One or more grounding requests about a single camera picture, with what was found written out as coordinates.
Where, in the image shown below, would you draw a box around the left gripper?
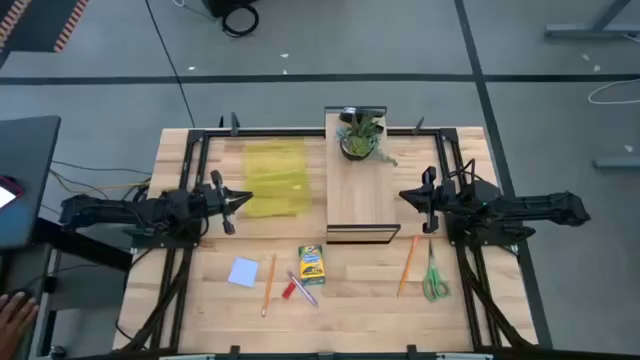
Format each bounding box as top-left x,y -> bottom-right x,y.
197,169 -> 254,236

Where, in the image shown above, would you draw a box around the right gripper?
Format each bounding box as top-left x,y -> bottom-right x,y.
398,166 -> 459,235

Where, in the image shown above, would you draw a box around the yellow transparent pencil case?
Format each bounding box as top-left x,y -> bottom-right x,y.
242,138 -> 312,219

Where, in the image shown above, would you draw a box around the green handled scissors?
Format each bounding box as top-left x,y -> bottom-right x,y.
422,238 -> 451,303

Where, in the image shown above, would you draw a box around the orange pencil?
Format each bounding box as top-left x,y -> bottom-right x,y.
396,235 -> 420,299
260,253 -> 278,319

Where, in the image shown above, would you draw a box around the pale blue sticky note pad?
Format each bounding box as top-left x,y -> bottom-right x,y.
227,256 -> 261,289

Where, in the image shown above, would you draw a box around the green yellow crayon box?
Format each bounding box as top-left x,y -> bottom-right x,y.
297,244 -> 327,287

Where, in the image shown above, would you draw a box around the silver purple pen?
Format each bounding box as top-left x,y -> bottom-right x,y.
286,270 -> 320,308

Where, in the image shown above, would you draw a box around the potted succulent plant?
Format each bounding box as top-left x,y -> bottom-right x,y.
335,113 -> 400,168

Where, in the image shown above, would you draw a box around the black webcam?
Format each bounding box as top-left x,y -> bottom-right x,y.
339,106 -> 372,124

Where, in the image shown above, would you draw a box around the black box on floor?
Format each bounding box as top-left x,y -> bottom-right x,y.
202,0 -> 261,19

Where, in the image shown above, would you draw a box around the grey floor bar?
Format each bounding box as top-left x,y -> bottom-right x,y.
593,157 -> 640,170

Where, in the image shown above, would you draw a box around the grey side desk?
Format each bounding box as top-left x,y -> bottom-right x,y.
0,115 -> 62,250

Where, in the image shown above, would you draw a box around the red cased phone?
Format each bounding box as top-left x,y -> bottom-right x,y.
0,174 -> 25,211

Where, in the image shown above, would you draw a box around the grey table leg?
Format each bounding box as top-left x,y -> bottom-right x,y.
543,0 -> 640,40

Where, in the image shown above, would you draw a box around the person's hand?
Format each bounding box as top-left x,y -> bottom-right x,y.
0,291 -> 41,360

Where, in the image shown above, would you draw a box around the black mat striped edges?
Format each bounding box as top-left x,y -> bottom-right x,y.
0,0 -> 91,54

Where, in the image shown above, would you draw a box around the wooden shelf riser black frame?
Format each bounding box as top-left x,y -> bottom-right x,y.
323,105 -> 402,246

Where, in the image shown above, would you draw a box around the black metal table frame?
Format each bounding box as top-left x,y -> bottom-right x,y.
119,127 -> 551,360

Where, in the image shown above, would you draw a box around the yellow cable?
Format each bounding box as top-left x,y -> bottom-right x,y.
48,168 -> 152,195

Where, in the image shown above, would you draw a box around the thin black floor cable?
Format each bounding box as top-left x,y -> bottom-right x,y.
144,0 -> 197,129

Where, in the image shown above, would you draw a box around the black coiled floor cable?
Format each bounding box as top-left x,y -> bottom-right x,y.
221,3 -> 261,39

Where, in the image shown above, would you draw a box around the white floor cable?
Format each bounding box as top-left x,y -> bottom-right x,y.
587,78 -> 640,106

